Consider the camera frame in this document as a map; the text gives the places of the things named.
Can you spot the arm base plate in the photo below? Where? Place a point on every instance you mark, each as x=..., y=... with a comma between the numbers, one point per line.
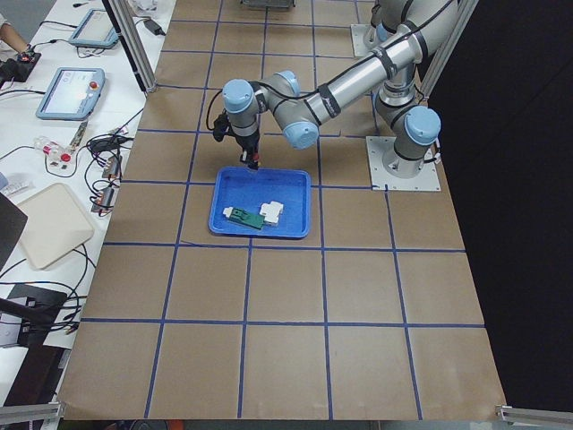
x=364, y=38
x=389, y=172

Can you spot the near teach pendant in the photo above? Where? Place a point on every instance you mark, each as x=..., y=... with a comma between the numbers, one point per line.
x=72, y=94

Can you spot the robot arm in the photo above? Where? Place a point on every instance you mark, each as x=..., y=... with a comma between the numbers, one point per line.
x=386, y=16
x=407, y=32

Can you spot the white circuit breaker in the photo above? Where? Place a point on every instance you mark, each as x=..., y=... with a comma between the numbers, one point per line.
x=271, y=212

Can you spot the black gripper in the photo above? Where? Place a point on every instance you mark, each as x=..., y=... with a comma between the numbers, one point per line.
x=247, y=142

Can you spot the clear button box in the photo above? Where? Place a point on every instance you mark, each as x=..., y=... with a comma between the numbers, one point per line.
x=52, y=150

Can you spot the beige plastic tray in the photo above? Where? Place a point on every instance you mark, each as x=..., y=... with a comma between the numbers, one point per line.
x=57, y=223

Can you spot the aluminium frame post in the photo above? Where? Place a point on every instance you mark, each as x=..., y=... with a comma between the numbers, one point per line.
x=119, y=13

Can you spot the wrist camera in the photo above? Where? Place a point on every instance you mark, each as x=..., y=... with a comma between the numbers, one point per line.
x=221, y=127

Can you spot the blue plastic tray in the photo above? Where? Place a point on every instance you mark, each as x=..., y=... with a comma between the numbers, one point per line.
x=249, y=189

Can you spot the black power adapter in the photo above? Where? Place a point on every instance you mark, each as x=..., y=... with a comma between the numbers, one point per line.
x=154, y=28

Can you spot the teach pendant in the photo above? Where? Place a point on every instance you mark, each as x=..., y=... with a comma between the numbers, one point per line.
x=72, y=94
x=95, y=30

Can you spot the green terminal block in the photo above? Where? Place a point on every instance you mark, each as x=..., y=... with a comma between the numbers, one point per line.
x=244, y=218

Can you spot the far teach pendant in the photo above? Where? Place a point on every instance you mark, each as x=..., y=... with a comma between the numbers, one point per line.
x=95, y=30

